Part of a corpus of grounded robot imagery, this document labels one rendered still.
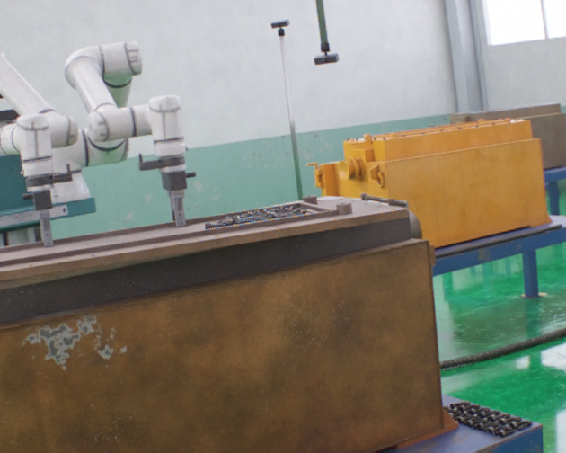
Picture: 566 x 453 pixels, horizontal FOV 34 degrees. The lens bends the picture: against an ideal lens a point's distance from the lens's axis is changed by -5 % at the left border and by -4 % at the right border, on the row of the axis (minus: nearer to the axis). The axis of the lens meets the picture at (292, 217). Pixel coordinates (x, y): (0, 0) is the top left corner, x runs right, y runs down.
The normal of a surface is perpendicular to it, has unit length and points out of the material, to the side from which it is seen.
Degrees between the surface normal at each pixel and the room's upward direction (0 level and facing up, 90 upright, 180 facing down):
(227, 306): 90
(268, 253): 90
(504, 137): 90
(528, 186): 90
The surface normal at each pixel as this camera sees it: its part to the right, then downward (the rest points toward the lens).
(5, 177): 0.55, 0.04
